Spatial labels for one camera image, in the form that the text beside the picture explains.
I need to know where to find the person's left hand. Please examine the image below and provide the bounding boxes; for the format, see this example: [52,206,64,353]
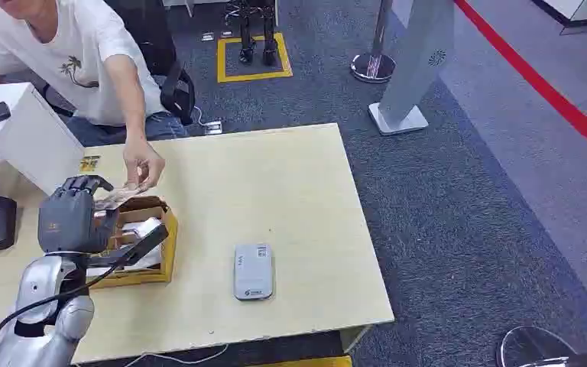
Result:
[122,138,167,193]

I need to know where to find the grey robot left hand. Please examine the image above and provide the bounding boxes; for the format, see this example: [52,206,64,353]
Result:
[37,175,170,268]

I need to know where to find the glossy card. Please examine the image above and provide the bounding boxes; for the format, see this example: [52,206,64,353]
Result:
[93,184,150,212]

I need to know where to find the white cards stack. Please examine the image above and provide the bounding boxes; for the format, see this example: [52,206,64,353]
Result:
[86,217,164,277]

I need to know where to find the wooden card box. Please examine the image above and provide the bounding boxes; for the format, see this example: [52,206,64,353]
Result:
[88,196,179,290]

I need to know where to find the white box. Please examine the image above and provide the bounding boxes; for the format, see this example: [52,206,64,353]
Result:
[0,82,86,196]

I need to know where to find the person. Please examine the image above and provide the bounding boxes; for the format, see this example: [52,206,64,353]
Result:
[0,0,189,148]

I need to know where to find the black office chair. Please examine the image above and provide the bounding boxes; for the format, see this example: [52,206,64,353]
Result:
[105,0,196,125]

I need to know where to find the small yellow floor tape square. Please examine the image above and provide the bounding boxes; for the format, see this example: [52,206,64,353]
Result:
[216,32,294,84]

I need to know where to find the pale wooden desk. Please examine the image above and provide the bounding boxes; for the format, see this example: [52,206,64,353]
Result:
[0,122,395,365]

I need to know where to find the grey card reader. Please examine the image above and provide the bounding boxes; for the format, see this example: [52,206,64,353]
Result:
[233,243,274,301]

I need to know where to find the black robot legs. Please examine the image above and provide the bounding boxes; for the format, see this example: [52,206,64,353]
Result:
[225,0,281,67]

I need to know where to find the wide yellow floor tape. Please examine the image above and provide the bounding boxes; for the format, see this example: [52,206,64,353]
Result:
[245,355,354,367]

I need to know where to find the white sign stand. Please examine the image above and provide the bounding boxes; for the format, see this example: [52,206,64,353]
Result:
[368,0,456,137]

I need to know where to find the red floor tape line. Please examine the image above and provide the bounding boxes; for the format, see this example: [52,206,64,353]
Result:
[452,0,587,166]

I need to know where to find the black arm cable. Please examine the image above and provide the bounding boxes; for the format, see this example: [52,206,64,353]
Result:
[0,263,122,367]

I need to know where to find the thin white cable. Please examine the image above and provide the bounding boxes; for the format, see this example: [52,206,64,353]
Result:
[70,344,229,367]

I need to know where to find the chrome stanchion post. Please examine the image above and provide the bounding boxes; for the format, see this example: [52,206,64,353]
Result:
[350,0,397,84]

